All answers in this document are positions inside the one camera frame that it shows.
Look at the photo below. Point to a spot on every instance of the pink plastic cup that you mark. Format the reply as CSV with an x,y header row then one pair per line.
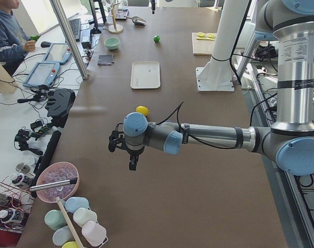
x,y
94,233

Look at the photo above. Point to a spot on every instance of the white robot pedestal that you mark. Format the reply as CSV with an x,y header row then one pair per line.
x,y
217,74

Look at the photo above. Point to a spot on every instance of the wooden cutting board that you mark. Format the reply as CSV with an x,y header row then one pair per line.
x,y
205,47

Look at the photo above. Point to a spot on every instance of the aluminium frame post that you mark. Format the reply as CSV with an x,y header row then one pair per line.
x,y
67,32

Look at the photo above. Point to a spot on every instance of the wooden mug tree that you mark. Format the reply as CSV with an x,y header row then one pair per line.
x,y
114,28

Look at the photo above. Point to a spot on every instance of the mint plastic cup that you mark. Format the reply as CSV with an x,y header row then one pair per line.
x,y
54,219

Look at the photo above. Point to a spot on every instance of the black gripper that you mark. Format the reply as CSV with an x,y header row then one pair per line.
x,y
133,154

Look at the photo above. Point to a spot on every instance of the blue plastic cup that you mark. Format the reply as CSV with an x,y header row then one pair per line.
x,y
74,203

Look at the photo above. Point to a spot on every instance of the person in blue hoodie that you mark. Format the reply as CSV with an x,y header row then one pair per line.
x,y
14,42

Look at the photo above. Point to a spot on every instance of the grey folded cloth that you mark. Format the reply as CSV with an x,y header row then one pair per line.
x,y
107,59

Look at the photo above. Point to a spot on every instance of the white plastic cup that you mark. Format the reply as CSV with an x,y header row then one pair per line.
x,y
83,215

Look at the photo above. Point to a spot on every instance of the metal tongs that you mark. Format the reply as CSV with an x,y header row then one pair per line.
x,y
54,184

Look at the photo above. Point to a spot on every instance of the mint green bowl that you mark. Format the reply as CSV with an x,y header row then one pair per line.
x,y
112,43

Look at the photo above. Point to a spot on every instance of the blue teach pendant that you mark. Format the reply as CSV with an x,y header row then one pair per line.
x,y
58,53
43,73

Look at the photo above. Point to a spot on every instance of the metal scoop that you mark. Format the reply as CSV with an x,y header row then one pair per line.
x,y
137,20

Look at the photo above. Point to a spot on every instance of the cream rectangular tray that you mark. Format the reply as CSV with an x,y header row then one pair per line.
x,y
145,75

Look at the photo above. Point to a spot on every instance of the green lime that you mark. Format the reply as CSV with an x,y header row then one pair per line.
x,y
156,39

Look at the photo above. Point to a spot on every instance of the black plastic bracket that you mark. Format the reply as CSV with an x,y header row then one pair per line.
x,y
58,105

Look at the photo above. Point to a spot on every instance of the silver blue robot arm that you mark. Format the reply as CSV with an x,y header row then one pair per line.
x,y
289,141
153,6

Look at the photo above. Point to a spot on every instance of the yellow plastic knife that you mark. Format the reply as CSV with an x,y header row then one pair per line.
x,y
202,38

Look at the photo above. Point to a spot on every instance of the black keyboard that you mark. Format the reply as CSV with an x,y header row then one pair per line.
x,y
75,25

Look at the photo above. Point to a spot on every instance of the pink bowl with ice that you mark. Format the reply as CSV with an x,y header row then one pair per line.
x,y
60,180

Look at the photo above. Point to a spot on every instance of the yellow lemon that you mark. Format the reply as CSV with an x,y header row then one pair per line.
x,y
143,110

